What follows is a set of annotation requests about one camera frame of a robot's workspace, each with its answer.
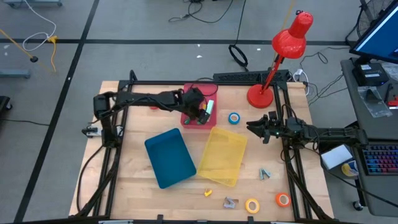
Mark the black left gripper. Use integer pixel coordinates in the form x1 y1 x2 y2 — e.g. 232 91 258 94
182 87 211 125

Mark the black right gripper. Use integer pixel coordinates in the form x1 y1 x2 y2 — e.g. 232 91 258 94
247 111 292 144

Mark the orange tape roll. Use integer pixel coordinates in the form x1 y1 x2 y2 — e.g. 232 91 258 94
275 192 292 208

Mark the yellow tape roll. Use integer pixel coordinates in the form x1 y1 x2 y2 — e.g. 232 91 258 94
244 198 261 214

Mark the purple staple remover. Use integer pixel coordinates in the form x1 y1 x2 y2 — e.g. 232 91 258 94
223 196 237 209

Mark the pink plastic bin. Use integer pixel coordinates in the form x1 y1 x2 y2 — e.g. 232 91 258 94
180 83 218 130

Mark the yellow plastic bin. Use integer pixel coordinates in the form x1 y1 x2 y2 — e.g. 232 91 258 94
197 126 249 188

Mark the teal plastic bin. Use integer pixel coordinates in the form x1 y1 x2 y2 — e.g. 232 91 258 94
144 128 197 190

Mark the white cardboard box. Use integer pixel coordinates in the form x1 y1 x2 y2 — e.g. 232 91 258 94
320 144 354 170

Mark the red desk lamp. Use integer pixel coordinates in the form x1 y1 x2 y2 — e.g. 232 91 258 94
247 11 314 109

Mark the yellow and blue packet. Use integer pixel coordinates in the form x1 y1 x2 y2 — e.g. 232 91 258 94
341 160 360 177

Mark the small silver black device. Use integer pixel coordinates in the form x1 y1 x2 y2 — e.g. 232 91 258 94
81 126 103 139

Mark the grey desk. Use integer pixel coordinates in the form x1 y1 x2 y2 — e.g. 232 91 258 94
340 57 398 218

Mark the clear plastic bag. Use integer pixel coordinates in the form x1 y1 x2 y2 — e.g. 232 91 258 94
357 86 393 118

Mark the small black computer box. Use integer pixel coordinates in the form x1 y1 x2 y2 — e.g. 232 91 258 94
352 63 389 87

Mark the backlit rainbow keyboard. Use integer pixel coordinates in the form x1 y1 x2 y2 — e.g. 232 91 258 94
362 144 398 175

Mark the computer monitor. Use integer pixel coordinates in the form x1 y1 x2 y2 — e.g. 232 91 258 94
349 0 398 65

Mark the black floor fan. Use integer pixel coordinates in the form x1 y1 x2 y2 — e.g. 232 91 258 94
345 0 396 47

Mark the grey cart base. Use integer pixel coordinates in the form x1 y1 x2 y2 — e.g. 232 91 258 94
0 70 31 79

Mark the black aluminium table frame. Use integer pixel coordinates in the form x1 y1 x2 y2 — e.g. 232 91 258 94
74 70 335 224

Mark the white power adapter cable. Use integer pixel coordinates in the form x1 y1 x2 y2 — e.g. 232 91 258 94
293 68 311 96

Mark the coiled black cable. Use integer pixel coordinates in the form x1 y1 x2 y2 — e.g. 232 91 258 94
228 0 249 72

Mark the loose black floor cable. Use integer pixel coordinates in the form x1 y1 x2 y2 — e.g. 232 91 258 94
169 0 234 24

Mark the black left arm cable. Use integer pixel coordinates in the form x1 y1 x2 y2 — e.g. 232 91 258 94
76 144 105 213

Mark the yellow extension cable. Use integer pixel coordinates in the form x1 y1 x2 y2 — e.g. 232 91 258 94
46 35 59 73

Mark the white floor cable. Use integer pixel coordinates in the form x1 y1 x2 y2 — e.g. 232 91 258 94
22 0 57 52

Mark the yellow cord with black end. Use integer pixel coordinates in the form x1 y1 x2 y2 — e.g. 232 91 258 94
0 28 40 63

